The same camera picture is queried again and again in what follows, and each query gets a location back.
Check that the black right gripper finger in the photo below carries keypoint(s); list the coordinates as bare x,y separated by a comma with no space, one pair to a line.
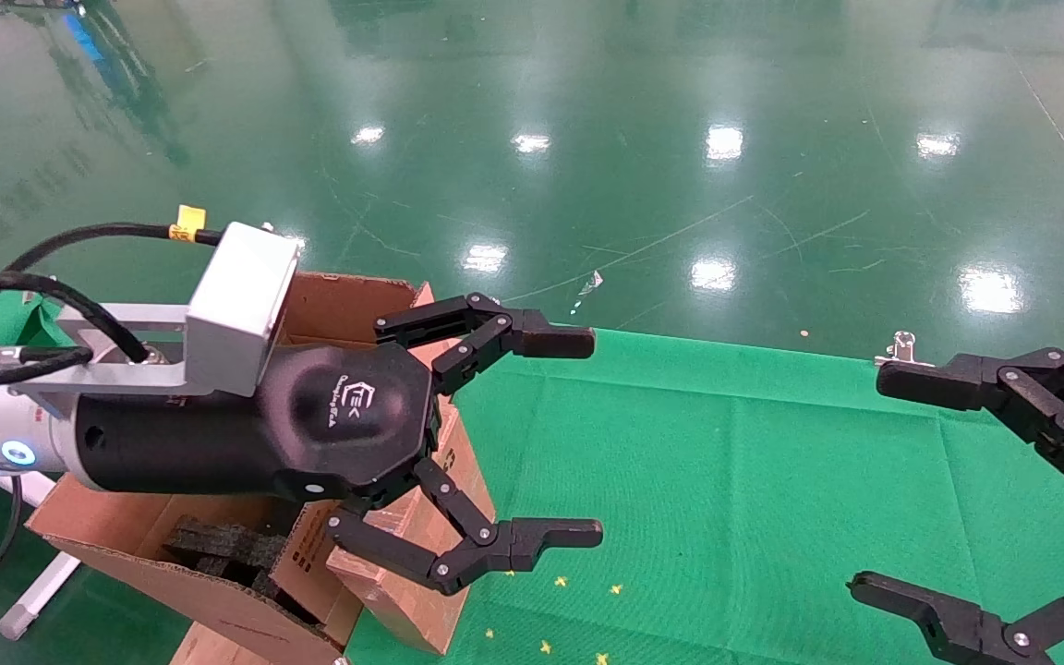
1031,406
957,628

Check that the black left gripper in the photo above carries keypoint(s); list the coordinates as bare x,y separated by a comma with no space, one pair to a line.
347,416

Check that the large open cardboard carton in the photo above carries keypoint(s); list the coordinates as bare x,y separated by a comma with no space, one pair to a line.
126,536

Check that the silver metal table clamp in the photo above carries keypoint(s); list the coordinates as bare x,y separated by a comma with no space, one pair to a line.
901,349

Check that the white paper scrap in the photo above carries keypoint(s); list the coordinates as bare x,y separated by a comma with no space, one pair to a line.
592,283

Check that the black foam packing piece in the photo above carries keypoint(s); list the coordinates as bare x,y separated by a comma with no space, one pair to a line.
218,545

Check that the green cloth on neighbouring table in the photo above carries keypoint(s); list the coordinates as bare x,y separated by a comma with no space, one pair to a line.
10,319

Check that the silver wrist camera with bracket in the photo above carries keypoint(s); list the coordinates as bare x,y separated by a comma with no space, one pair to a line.
236,305

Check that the white tube frame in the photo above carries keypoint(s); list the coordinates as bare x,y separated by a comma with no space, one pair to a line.
33,605

